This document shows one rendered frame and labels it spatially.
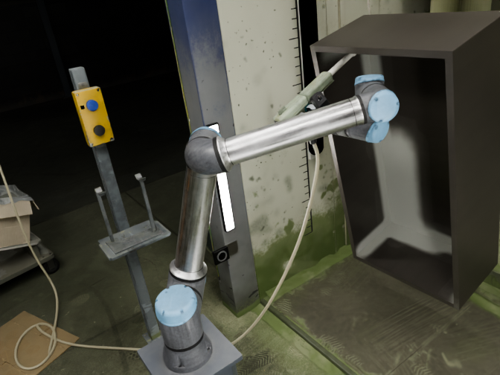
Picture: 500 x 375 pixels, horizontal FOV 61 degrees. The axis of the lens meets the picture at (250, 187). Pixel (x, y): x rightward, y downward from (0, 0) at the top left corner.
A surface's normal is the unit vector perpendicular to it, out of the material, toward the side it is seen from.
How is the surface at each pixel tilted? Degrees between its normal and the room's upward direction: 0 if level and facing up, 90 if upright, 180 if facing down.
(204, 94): 90
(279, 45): 90
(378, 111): 89
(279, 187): 90
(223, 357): 0
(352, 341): 0
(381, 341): 0
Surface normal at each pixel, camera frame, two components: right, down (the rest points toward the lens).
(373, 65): -0.74, 0.53
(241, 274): 0.58, 0.29
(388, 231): -0.28, -0.80
